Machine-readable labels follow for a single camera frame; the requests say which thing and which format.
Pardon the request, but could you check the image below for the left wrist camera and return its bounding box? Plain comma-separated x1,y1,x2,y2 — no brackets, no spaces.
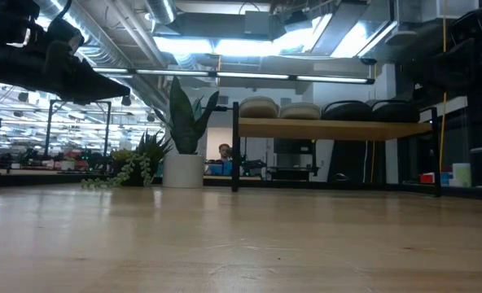
45,18,85,55

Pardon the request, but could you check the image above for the person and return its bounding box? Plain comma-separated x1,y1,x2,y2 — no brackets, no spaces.
205,142,234,177

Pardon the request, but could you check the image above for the black background cart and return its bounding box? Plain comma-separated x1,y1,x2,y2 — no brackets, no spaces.
266,138,319,182

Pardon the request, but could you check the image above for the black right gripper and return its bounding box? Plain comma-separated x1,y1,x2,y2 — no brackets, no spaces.
401,37,479,94

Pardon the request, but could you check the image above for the pale green box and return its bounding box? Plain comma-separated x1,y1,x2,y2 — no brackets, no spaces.
452,162,473,188

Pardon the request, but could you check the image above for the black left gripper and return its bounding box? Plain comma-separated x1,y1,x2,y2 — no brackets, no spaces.
41,39,132,103

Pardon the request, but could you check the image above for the snake plant in white pot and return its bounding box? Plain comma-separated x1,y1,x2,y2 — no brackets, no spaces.
159,75,221,189

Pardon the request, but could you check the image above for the wooden shelf with black posts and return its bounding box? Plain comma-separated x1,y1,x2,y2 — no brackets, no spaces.
230,101,442,199

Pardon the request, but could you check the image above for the black metal stand frame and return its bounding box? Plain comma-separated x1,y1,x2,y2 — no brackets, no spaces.
43,98,112,160

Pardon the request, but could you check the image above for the silver ventilation duct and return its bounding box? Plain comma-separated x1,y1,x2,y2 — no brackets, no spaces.
33,0,169,112

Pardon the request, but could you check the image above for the overhead LED light bar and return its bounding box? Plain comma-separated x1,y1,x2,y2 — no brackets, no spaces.
92,67,376,85

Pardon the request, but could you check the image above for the grey slide sandal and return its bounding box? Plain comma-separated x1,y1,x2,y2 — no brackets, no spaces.
279,102,322,120
239,96,281,120

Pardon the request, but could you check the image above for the yellow hanging cable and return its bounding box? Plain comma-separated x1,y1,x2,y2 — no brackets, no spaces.
438,0,448,172

